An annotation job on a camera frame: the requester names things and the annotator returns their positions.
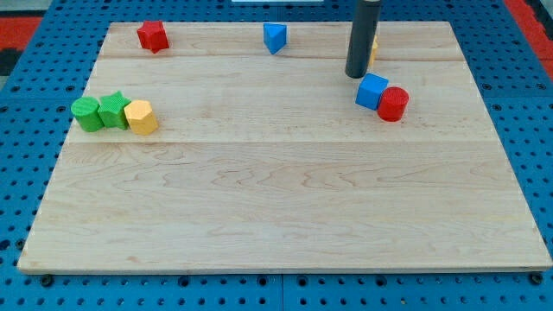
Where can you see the blue triangle block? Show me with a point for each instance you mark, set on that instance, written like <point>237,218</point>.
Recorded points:
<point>275,36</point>

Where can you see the wooden board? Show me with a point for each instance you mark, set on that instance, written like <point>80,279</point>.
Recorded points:
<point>264,163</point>

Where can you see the blue cube block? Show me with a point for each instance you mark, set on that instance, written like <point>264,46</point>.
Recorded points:
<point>370,91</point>

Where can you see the red cylinder block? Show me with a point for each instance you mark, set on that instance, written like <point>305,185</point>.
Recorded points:
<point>393,103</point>

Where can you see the yellow hexagon block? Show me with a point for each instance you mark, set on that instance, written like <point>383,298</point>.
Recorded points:
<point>141,117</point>

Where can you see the yellow block behind pusher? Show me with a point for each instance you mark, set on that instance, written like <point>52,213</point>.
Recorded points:
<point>374,51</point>

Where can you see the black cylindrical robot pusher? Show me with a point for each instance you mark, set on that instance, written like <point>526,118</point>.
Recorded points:
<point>365,21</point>

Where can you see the green star block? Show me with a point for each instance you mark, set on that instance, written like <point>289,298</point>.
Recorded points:
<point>111,110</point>

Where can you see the red star block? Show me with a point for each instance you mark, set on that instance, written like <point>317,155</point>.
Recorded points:
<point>152,36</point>

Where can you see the green cylinder block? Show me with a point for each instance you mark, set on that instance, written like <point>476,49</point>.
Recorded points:
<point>86,111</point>

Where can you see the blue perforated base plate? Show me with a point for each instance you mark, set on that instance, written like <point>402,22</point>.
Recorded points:
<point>55,67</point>

